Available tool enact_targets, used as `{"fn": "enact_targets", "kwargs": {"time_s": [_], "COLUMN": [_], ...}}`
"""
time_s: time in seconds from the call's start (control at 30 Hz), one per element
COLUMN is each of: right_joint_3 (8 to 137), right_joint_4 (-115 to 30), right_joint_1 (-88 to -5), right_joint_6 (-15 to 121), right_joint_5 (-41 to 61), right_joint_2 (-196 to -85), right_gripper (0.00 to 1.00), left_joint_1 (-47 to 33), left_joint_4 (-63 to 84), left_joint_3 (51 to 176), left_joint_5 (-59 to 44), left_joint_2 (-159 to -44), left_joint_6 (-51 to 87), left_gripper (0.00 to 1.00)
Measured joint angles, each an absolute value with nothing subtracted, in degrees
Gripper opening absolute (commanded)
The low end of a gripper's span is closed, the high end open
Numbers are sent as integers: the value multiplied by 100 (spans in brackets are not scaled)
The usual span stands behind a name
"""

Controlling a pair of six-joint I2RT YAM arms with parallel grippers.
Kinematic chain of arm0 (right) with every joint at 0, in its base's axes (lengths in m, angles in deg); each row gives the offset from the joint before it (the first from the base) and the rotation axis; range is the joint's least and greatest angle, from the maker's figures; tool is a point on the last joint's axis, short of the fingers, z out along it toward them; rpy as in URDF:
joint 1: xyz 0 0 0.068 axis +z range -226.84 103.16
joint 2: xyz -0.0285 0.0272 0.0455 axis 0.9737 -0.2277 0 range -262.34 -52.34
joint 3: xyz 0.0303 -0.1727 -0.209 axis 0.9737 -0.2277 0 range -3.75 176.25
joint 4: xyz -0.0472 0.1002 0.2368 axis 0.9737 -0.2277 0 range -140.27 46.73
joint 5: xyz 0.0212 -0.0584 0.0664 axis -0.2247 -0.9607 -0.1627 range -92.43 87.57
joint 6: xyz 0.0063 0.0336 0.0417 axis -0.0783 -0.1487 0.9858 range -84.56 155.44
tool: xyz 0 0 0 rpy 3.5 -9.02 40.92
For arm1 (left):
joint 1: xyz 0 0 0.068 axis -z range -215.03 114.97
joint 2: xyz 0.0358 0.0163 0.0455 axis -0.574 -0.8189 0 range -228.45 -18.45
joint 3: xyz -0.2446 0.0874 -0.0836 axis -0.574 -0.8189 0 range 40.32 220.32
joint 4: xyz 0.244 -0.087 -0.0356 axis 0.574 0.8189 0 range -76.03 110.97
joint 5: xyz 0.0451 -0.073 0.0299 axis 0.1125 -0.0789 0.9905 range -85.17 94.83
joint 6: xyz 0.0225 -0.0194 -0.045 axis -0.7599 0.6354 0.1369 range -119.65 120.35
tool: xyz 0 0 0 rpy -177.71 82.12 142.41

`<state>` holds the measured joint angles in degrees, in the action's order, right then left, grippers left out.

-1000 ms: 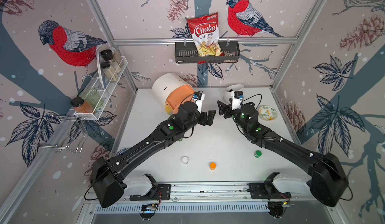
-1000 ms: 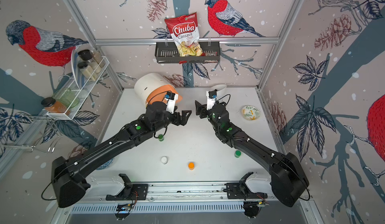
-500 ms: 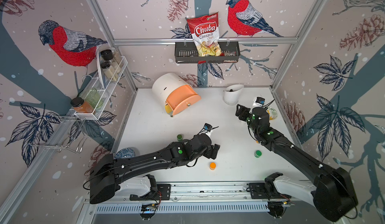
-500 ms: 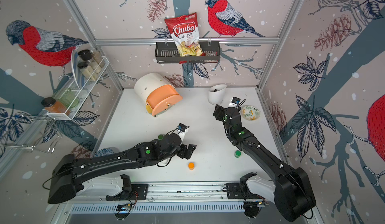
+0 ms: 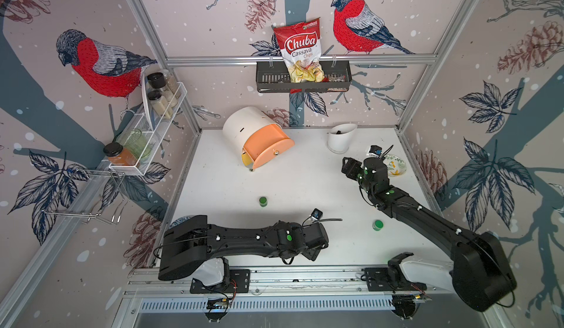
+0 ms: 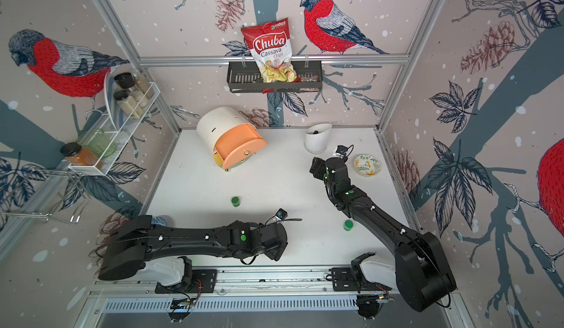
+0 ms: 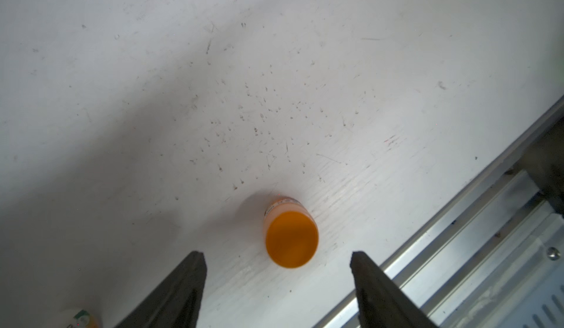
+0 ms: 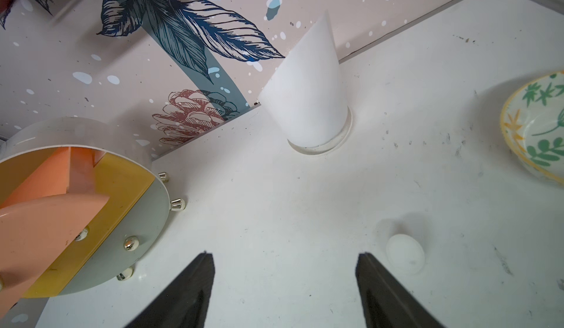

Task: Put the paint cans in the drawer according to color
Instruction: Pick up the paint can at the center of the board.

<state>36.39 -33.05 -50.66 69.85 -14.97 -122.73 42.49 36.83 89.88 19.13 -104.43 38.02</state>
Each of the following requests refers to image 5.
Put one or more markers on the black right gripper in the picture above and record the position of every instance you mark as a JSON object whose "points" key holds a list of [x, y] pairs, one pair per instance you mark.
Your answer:
{"points": [[351, 162]]}

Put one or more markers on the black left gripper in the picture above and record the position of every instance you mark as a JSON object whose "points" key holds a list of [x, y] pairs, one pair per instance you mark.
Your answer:
{"points": [[313, 254]]}

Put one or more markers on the orange top drawer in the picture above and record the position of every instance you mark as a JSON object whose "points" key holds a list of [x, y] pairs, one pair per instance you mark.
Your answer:
{"points": [[266, 144]]}

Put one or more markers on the white round drawer cabinet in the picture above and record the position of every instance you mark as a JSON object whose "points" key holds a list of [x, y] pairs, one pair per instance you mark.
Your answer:
{"points": [[242, 124]]}

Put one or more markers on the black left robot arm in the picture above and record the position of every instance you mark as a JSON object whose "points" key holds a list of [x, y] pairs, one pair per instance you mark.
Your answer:
{"points": [[193, 242]]}

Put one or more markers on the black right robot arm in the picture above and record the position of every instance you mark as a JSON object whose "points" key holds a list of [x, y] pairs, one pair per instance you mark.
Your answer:
{"points": [[480, 273]]}

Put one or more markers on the green paint can right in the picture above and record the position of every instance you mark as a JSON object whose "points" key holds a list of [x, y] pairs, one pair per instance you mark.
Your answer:
{"points": [[377, 225]]}

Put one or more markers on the white ceramic utensil cup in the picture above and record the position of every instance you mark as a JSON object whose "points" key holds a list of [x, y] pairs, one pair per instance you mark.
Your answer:
{"points": [[340, 138]]}

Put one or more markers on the floral patterned bowl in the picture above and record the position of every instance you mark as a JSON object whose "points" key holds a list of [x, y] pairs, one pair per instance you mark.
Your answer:
{"points": [[395, 165]]}

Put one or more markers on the red Chuba chips bag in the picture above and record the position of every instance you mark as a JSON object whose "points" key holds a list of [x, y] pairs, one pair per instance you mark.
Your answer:
{"points": [[301, 51]]}

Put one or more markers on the blue patterned bowl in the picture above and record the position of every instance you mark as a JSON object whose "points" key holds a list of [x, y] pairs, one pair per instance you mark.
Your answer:
{"points": [[179, 221]]}

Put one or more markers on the dark-lid spice jar front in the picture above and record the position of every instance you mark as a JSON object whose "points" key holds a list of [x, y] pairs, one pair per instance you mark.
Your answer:
{"points": [[159, 104]]}

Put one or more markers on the dark-lid spice jar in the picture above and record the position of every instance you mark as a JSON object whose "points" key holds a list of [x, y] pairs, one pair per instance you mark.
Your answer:
{"points": [[159, 104], [158, 82]]}

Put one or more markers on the green glass cup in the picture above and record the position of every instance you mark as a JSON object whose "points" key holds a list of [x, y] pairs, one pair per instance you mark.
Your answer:
{"points": [[135, 142]]}

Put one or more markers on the dark-lid spice jar back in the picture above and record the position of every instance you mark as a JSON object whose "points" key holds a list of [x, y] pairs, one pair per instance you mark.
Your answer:
{"points": [[158, 82]]}

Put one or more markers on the orange sauce jar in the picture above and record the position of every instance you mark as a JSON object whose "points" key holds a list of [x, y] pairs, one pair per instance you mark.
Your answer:
{"points": [[119, 155]]}

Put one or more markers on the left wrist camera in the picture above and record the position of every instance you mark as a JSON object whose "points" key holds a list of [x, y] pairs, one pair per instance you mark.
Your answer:
{"points": [[316, 215]]}

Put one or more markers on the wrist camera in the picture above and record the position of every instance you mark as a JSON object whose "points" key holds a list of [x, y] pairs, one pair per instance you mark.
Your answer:
{"points": [[375, 151], [316, 215]]}

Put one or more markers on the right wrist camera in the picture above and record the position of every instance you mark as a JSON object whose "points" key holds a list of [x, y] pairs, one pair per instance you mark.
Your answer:
{"points": [[375, 151]]}

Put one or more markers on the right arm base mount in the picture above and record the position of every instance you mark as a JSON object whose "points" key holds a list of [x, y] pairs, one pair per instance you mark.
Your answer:
{"points": [[382, 278]]}

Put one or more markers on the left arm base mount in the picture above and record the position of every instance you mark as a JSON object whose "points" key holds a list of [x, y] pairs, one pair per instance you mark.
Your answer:
{"points": [[236, 282]]}

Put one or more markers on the black wall basket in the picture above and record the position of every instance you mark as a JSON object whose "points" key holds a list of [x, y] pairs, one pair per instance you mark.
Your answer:
{"points": [[274, 78]]}

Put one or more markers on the white wire wall shelf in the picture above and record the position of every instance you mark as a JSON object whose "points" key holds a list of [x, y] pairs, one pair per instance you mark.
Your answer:
{"points": [[153, 129]]}

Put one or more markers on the metal wire hook rack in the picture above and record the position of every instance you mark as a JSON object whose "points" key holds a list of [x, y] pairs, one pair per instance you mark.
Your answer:
{"points": [[90, 195]]}

